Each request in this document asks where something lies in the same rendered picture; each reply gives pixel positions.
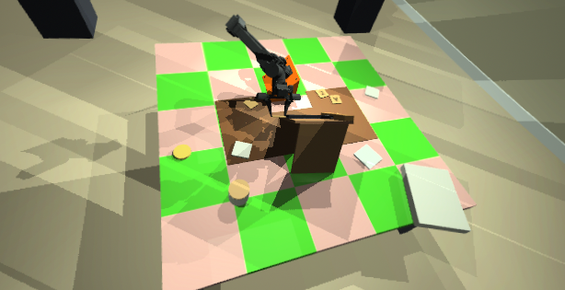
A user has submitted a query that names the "yellow flat disc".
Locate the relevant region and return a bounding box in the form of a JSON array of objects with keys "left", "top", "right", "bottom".
[{"left": 173, "top": 145, "right": 191, "bottom": 159}]

